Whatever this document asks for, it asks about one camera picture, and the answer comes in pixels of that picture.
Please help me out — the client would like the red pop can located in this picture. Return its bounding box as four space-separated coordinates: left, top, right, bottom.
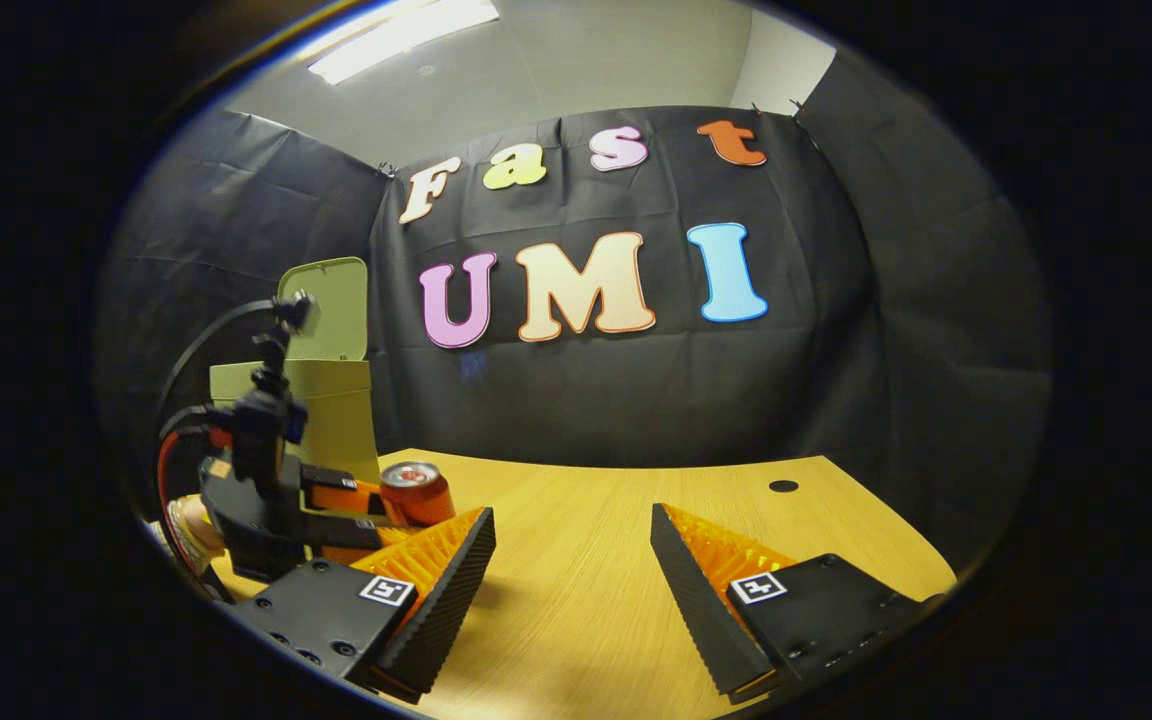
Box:
379 461 457 529

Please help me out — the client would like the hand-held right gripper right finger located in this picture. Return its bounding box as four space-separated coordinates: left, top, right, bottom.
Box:
651 504 947 701

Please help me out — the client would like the black backdrop cloth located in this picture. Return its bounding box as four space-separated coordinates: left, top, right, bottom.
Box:
96 50 1052 561

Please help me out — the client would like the black cable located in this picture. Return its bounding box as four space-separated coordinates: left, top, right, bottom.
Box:
156 298 282 441

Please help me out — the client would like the ceiling light panel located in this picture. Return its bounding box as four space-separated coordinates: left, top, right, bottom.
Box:
306 0 500 86

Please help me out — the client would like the red cable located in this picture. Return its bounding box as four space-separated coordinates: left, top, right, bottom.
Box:
156 430 237 601

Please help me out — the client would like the wooden desktop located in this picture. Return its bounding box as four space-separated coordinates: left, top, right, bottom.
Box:
151 448 957 720

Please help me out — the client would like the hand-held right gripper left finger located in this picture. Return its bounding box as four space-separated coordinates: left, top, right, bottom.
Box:
236 508 497 705

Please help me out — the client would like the green desktop garbage bin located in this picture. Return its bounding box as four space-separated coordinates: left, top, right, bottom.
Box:
209 257 382 486

